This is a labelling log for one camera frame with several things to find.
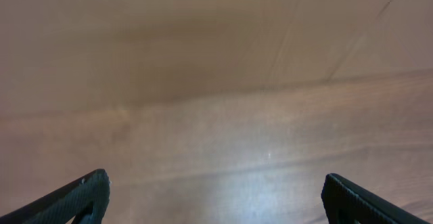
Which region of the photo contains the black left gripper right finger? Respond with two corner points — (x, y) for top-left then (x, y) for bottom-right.
(321, 173), (428, 224)

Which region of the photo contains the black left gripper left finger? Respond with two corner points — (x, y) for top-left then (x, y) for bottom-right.
(1, 169), (110, 224)

